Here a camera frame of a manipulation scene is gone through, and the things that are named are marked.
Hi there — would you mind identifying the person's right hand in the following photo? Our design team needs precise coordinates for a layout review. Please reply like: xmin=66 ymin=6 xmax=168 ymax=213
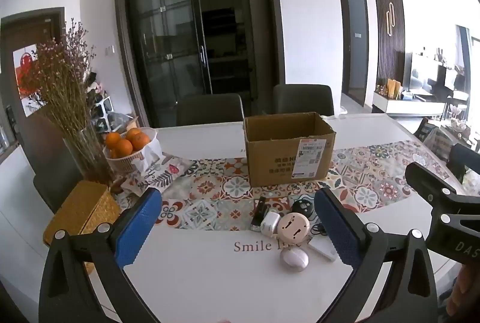
xmin=445 ymin=263 xmax=480 ymax=317

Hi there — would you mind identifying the glass sliding door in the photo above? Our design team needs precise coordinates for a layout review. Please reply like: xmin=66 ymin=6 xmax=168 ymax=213
xmin=114 ymin=0 xmax=286 ymax=128

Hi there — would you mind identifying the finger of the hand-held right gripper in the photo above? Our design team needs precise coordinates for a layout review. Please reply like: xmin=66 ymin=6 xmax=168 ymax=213
xmin=448 ymin=143 xmax=480 ymax=184
xmin=405 ymin=161 xmax=480 ymax=238

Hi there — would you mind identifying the dried flower bunch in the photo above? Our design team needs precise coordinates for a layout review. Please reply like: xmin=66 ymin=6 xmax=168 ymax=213
xmin=22 ymin=18 xmax=99 ymax=143

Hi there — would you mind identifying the white shoe rack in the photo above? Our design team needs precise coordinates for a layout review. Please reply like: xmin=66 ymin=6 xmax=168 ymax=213
xmin=88 ymin=73 xmax=113 ymax=132

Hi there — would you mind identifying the white flat box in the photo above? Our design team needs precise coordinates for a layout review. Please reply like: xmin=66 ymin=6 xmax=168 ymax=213
xmin=308 ymin=235 xmax=338 ymax=263

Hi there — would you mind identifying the television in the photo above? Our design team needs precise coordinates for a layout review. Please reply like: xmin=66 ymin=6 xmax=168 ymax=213
xmin=407 ymin=53 xmax=451 ymax=93

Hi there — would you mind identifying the white woven fruit basket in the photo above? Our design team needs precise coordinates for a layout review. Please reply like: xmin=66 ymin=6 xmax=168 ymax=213
xmin=103 ymin=128 xmax=158 ymax=173

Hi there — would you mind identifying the glass vase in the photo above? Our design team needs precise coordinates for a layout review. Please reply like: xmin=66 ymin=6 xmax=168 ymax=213
xmin=62 ymin=124 xmax=113 ymax=184

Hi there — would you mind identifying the black round cable reel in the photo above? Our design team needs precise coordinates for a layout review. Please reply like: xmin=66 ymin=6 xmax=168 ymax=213
xmin=292 ymin=200 xmax=316 ymax=219

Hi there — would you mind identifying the patterned tissue cover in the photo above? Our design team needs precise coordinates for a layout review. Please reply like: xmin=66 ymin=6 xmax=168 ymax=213
xmin=120 ymin=145 xmax=196 ymax=196

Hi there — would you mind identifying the yellow woven box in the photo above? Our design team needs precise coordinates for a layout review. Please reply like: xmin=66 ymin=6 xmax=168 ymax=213
xmin=42 ymin=180 xmax=122 ymax=275

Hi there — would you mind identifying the brown cardboard box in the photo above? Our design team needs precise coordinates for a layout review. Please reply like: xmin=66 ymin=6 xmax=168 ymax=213
xmin=243 ymin=112 xmax=337 ymax=188

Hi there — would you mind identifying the dark slatted wall panel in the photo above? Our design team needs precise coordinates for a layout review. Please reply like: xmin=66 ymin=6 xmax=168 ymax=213
xmin=371 ymin=0 xmax=407 ymax=91

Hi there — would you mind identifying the white oval case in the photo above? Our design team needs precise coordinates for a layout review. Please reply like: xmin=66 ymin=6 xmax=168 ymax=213
xmin=280 ymin=247 xmax=310 ymax=273

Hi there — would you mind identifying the black lighter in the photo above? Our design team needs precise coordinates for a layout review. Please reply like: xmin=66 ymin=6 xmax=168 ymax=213
xmin=250 ymin=196 xmax=268 ymax=232

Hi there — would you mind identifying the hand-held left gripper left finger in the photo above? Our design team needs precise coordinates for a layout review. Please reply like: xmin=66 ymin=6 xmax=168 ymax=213
xmin=38 ymin=188 xmax=163 ymax=323

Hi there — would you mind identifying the patterned table runner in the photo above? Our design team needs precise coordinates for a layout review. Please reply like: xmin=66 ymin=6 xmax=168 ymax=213
xmin=112 ymin=140 xmax=456 ymax=231

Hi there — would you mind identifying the pink round device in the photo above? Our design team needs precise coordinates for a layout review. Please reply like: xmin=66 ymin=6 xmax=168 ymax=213
xmin=277 ymin=213 xmax=310 ymax=245

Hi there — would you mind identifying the red door poster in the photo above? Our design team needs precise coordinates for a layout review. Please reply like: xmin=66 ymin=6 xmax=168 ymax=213
xmin=13 ymin=43 xmax=47 ymax=117

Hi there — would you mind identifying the brown wooden door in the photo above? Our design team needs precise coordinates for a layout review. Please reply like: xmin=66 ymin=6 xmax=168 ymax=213
xmin=0 ymin=8 xmax=66 ymax=166

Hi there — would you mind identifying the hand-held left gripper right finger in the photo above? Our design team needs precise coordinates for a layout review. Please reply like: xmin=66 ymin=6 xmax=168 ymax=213
xmin=314 ymin=188 xmax=439 ymax=323

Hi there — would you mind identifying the white charger plug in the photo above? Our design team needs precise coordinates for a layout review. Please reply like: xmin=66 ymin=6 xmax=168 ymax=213
xmin=260 ymin=211 xmax=281 ymax=233

